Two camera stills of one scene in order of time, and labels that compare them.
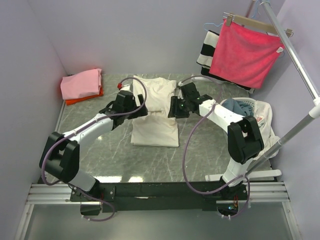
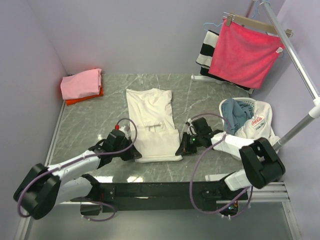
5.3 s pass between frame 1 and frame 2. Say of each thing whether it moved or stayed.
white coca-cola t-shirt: stayed
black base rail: stayed
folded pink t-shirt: stayed
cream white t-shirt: moved
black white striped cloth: stayed
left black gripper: moved
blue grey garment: stayed
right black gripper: moved
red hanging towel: stayed
